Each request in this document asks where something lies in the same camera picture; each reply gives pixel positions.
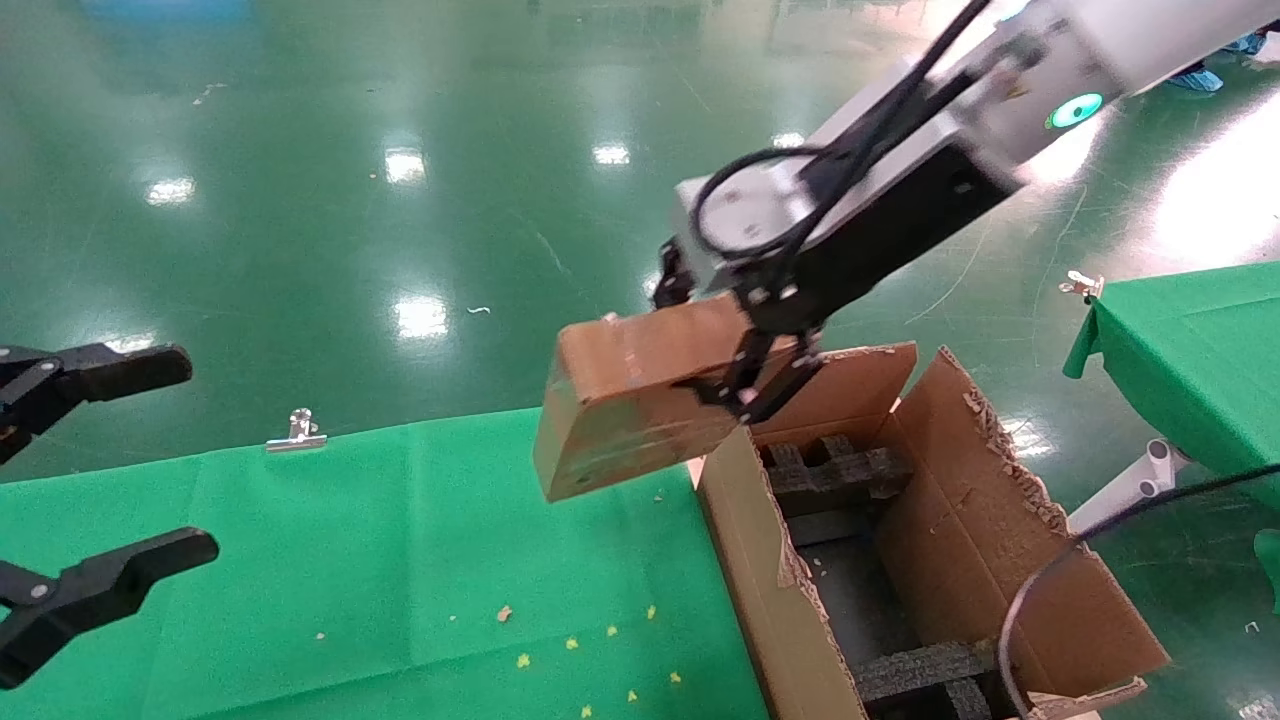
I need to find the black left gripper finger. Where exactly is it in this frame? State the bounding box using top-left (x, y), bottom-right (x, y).
top-left (0, 343), bottom-right (194, 467)
top-left (0, 528), bottom-right (220, 691)

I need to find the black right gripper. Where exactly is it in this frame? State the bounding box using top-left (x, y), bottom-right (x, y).
top-left (654, 140), bottom-right (1023, 427)

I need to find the small brown cardboard box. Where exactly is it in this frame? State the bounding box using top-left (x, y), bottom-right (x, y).
top-left (532, 292), bottom-right (803, 504)

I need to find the large open brown carton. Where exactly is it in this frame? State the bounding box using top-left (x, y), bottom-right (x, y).
top-left (690, 342), bottom-right (1171, 720)

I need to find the black foam insert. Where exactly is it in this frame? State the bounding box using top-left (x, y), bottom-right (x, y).
top-left (850, 640), bottom-right (1021, 720)
top-left (762, 435), bottom-right (914, 521)

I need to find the large green tablecloth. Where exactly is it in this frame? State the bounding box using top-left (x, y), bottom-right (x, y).
top-left (0, 408), bottom-right (771, 720)

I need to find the white table leg pipe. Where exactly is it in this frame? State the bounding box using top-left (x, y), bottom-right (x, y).
top-left (1065, 438), bottom-right (1191, 537)

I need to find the green cloth side table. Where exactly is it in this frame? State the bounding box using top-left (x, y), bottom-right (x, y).
top-left (1062, 262), bottom-right (1280, 483)

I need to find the person with blue shoe covers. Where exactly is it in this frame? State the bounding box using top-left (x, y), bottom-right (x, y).
top-left (1163, 30), bottom-right (1273, 94)

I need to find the green cloth bundle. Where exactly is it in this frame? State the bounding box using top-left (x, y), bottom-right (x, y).
top-left (1253, 530), bottom-right (1280, 614)

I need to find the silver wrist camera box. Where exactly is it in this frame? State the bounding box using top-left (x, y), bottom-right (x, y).
top-left (672, 148), bottom-right (843, 299)

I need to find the silver camera mount bracket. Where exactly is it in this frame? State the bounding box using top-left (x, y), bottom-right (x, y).
top-left (808, 55), bottom-right (1006, 176)

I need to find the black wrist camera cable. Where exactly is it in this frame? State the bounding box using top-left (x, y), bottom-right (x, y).
top-left (690, 0), bottom-right (1001, 263)

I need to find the black hanging cable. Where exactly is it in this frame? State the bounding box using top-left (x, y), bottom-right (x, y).
top-left (998, 465), bottom-right (1280, 720)

